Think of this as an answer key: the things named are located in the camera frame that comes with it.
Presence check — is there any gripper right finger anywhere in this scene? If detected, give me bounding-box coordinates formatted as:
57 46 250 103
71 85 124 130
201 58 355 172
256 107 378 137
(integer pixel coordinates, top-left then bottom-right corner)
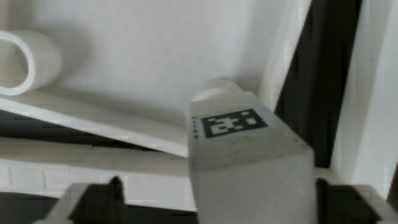
316 178 398 224

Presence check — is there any white square tabletop part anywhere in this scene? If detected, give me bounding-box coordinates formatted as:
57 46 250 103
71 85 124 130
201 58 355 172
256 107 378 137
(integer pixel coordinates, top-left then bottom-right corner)
0 0 311 155

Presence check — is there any white leg with tag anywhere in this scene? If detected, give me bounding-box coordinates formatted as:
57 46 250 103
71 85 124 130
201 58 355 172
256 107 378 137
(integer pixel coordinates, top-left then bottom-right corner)
187 79 316 224

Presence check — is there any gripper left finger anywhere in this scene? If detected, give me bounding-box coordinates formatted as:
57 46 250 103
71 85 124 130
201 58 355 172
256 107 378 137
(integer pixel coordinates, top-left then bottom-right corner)
35 176 128 224

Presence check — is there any white U-shaped obstacle fence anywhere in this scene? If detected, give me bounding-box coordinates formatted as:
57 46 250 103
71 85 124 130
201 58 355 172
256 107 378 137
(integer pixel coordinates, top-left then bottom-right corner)
0 0 398 214

